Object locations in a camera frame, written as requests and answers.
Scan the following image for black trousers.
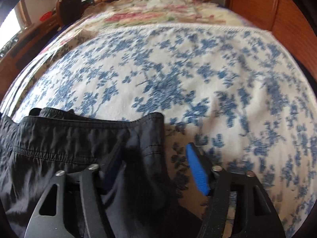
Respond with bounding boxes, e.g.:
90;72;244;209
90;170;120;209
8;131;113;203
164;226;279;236
1;107;201;237

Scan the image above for blue floral white blanket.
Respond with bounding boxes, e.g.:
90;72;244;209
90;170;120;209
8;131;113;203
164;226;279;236
1;23;316;237

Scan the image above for red bowl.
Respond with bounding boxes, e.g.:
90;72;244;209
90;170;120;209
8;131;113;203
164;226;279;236
39;11;53;22

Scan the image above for dark wooden chair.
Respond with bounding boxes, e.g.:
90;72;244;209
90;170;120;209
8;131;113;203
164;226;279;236
55;0;82;27

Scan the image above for wooden louvered wardrobe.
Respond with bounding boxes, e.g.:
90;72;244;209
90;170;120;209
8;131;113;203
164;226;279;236
226;0;316;77

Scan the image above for pink floral quilt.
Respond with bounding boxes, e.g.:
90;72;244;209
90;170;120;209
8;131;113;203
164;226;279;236
36;0;248;55

